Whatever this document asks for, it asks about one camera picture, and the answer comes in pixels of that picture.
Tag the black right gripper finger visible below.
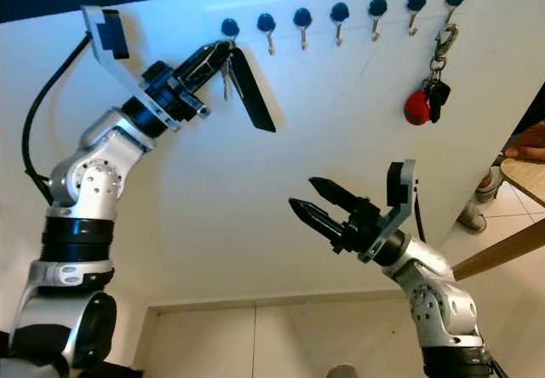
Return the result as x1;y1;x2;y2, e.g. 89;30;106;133
289;198;350;248
309;177;364;213

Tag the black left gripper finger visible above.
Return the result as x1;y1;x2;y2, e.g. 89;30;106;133
175;41;227;77
189;52;232;92

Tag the black card holder with keys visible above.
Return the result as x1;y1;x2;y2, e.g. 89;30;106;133
220;44;278;134

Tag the wooden skirting board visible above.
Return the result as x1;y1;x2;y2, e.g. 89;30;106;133
149;289;393;314

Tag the person's leg with grey shoe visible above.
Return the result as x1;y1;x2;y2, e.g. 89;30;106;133
458;167;508;234

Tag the key bunch with red fob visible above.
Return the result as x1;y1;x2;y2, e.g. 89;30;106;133
404;22;461;127

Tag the light wooden table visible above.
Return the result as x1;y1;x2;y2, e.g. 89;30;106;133
451;131;545;281

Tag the grey robot foot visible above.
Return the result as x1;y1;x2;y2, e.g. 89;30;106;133
324;364;359;378

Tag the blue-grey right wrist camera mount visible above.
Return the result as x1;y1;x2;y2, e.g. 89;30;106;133
359;160;418;264

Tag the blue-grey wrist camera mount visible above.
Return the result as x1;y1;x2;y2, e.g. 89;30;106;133
81;5;181;134
359;160;418;264

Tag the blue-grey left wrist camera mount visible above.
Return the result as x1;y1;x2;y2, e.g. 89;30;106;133
81;5;181;134

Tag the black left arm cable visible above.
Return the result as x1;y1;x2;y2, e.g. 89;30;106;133
20;33;95;206

